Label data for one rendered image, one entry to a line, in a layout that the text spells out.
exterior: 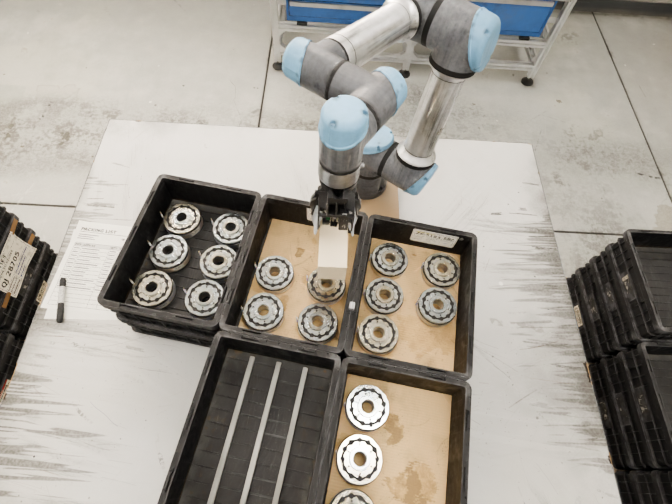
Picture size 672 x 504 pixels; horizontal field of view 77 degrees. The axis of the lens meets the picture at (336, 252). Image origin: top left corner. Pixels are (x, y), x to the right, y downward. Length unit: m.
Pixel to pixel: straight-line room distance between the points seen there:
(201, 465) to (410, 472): 0.47
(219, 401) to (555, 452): 0.88
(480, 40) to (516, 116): 2.02
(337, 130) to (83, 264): 1.04
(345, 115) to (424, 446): 0.77
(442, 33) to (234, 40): 2.37
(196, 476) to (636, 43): 3.88
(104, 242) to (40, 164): 1.40
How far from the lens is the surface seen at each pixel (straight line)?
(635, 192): 3.01
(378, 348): 1.09
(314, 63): 0.78
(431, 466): 1.10
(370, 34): 0.91
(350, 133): 0.65
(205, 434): 1.10
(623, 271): 1.94
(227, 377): 1.11
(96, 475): 1.31
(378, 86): 0.75
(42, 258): 2.16
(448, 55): 1.07
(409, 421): 1.10
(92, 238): 1.54
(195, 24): 3.48
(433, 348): 1.15
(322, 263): 0.89
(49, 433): 1.37
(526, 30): 3.06
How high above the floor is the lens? 1.90
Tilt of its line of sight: 62 degrees down
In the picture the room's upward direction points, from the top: 6 degrees clockwise
